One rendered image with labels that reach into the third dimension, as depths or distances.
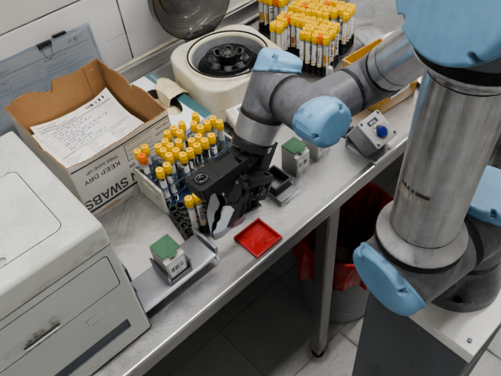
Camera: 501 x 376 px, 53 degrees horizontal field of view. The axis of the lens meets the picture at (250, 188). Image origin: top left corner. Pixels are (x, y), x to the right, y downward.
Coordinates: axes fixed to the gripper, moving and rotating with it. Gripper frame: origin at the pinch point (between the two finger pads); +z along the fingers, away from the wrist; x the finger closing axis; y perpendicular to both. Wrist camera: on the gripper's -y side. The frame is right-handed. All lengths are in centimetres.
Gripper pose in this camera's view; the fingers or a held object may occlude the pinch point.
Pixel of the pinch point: (213, 233)
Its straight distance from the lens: 94.9
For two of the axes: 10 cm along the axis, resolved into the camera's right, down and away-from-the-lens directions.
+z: -3.0, 8.5, 4.4
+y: 6.7, -1.4, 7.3
